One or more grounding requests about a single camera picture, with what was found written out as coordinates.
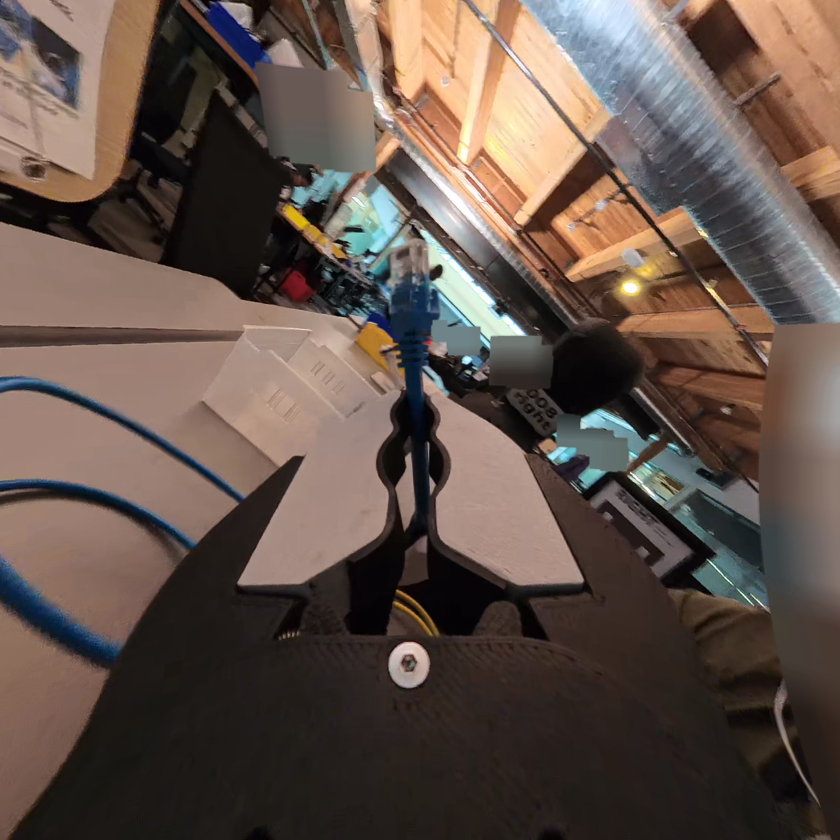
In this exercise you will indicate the silver ventilation duct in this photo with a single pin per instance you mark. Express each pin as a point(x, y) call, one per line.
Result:
point(689, 131)

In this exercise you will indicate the black furry cover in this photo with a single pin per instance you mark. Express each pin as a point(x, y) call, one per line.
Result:
point(594, 367)

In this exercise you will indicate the yellow bin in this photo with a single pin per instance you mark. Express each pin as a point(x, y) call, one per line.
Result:
point(377, 344)

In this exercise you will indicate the red bin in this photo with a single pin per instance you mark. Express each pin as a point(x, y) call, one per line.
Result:
point(296, 287)

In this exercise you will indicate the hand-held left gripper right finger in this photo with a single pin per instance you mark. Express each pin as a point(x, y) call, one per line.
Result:
point(505, 512)

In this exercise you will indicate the wooden board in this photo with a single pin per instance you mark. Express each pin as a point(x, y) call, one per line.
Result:
point(124, 98)

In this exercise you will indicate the black partition panel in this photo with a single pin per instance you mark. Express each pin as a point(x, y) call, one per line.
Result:
point(223, 203)

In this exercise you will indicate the person's right forearm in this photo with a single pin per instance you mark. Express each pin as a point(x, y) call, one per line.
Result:
point(728, 669)

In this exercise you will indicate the round ceiling lamp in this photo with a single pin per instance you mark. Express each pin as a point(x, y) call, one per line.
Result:
point(630, 287)

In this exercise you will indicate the printed paper poster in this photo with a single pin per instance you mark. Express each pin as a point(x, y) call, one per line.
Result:
point(46, 79)

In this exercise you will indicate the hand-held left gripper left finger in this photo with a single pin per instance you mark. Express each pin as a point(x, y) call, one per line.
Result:
point(315, 505)

